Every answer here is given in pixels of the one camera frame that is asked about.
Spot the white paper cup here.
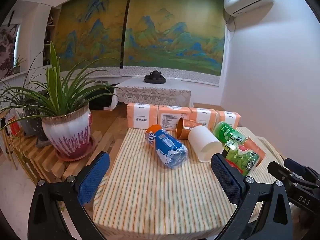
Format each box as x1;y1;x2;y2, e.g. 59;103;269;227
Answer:
188;125;223;163

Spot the orange paper cup back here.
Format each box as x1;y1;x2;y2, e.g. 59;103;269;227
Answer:
176;118;201;140

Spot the watermelon label green bottle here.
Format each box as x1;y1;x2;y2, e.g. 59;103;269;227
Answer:
222;140;260;176

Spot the wooden slat bench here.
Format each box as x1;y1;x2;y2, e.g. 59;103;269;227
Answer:
1;116;127;184

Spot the white red ceramic pot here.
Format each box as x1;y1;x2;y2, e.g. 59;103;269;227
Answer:
42;104;92;161

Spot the tissue pack far right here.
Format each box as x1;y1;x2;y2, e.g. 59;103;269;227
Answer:
217;111;241;129

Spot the tissue pack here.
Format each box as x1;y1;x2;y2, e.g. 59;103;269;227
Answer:
189;108;217;131
126;103;158;129
157;105;191;131
217;111;241;129

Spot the potted spider plant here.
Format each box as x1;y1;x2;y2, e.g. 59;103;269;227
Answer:
0;41;121;131

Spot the blue label plastic bottle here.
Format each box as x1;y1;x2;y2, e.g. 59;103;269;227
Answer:
155;129;189;169

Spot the tissue pack far left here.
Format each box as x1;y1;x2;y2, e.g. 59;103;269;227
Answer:
126;103;158;129

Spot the lace covered side table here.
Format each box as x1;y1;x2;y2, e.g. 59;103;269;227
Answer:
110;77;193;109

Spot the black teapot set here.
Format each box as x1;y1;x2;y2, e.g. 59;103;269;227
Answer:
144;70;167;84

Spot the framed red leaf picture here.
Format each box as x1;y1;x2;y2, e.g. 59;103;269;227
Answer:
0;24;20;79

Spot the landscape mural painting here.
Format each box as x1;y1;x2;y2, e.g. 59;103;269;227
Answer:
54;0;225;76

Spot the wooden wall shelf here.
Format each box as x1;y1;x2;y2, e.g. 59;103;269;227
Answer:
43;7;61;66

